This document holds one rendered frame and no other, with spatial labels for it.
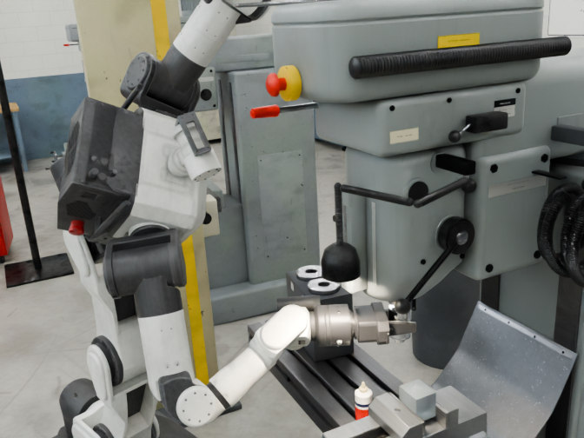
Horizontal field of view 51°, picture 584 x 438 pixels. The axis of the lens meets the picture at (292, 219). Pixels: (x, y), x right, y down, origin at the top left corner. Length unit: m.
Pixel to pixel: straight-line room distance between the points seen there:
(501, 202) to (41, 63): 9.12
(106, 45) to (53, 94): 7.33
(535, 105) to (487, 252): 0.30
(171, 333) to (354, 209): 0.43
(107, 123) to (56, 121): 8.78
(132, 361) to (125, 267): 0.55
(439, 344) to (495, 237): 2.19
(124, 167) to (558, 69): 0.87
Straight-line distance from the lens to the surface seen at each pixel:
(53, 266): 5.43
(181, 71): 1.42
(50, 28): 10.03
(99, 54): 2.74
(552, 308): 1.56
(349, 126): 1.13
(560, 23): 6.54
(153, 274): 1.22
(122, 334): 1.69
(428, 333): 3.43
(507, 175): 1.26
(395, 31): 1.04
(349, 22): 1.00
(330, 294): 1.68
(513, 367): 1.64
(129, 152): 1.30
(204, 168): 1.22
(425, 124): 1.11
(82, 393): 2.17
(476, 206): 1.24
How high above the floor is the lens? 1.88
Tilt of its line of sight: 18 degrees down
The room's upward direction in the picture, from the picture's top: 3 degrees counter-clockwise
